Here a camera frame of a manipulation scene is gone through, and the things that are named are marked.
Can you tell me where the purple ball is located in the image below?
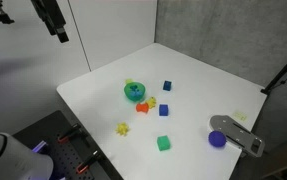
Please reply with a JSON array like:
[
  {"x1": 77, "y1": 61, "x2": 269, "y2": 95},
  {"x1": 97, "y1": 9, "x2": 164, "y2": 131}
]
[{"x1": 208, "y1": 131, "x2": 226, "y2": 148}]

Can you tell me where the black tripod leg right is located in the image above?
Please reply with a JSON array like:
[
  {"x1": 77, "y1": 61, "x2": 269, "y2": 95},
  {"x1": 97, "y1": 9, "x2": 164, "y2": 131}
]
[{"x1": 260, "y1": 64, "x2": 287, "y2": 95}]

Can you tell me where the yellow spiky toy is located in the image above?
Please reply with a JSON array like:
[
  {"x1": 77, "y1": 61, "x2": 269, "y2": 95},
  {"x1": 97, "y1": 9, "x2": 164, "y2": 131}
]
[{"x1": 116, "y1": 122, "x2": 129, "y2": 136}]

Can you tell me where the green foam block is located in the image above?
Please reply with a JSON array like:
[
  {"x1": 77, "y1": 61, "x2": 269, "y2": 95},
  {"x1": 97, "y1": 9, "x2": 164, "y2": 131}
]
[{"x1": 157, "y1": 136, "x2": 171, "y2": 151}]

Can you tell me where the light blue elephant toy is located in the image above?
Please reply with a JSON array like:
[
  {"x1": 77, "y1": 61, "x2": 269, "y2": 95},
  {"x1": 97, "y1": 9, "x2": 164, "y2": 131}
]
[{"x1": 130, "y1": 86, "x2": 142, "y2": 101}]

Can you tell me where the yellow rubber animal toy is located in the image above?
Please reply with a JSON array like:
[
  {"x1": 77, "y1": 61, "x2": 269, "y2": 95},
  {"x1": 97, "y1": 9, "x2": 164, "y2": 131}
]
[{"x1": 146, "y1": 97, "x2": 156, "y2": 109}]

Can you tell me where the green plastic bowl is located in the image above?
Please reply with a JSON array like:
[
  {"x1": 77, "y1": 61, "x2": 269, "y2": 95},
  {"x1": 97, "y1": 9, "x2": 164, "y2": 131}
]
[{"x1": 124, "y1": 82, "x2": 146, "y2": 102}]

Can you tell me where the yellow sticky note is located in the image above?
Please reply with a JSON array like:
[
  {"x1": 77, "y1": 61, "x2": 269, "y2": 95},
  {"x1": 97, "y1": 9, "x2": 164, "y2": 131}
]
[{"x1": 233, "y1": 111, "x2": 247, "y2": 121}]

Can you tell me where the small yellow toy behind bowl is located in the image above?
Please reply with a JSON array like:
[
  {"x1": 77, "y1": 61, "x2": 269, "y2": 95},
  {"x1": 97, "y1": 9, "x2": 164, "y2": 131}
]
[{"x1": 125, "y1": 79, "x2": 133, "y2": 84}]

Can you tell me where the black orange clamp lower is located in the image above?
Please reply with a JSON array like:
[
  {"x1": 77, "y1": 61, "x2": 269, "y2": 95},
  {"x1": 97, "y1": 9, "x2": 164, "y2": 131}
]
[{"x1": 76, "y1": 151, "x2": 100, "y2": 174}]

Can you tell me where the orange rubber animal toy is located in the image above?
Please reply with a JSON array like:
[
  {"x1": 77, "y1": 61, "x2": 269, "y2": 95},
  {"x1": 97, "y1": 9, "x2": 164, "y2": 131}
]
[{"x1": 136, "y1": 103, "x2": 149, "y2": 113}]

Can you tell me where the grey metal mounting plate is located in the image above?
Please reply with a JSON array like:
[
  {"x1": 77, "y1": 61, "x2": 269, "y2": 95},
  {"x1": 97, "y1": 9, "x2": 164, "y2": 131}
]
[{"x1": 209, "y1": 115, "x2": 265, "y2": 157}]

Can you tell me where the black perforated base board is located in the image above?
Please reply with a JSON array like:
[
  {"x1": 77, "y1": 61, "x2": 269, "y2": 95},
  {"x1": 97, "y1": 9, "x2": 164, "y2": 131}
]
[{"x1": 14, "y1": 111, "x2": 123, "y2": 180}]

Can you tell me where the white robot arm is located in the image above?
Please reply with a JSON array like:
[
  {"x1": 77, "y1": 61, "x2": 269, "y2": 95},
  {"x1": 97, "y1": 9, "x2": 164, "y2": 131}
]
[{"x1": 0, "y1": 132, "x2": 54, "y2": 180}]

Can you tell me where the dark blue block far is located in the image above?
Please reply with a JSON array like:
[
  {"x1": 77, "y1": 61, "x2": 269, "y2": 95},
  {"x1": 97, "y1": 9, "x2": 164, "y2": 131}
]
[{"x1": 163, "y1": 81, "x2": 172, "y2": 91}]

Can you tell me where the black orange clamp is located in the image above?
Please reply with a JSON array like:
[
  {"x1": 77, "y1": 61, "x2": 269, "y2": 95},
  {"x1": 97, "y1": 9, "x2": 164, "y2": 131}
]
[
  {"x1": 76, "y1": 151, "x2": 100, "y2": 174},
  {"x1": 57, "y1": 124, "x2": 81, "y2": 144}
]

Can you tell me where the black orange clamp upper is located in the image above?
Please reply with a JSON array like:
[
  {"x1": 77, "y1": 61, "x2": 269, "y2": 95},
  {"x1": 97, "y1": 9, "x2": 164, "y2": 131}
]
[{"x1": 57, "y1": 124, "x2": 81, "y2": 144}]

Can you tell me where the blue block middle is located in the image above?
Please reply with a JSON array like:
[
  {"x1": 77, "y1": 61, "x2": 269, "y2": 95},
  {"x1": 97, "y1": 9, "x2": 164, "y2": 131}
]
[{"x1": 159, "y1": 104, "x2": 169, "y2": 116}]

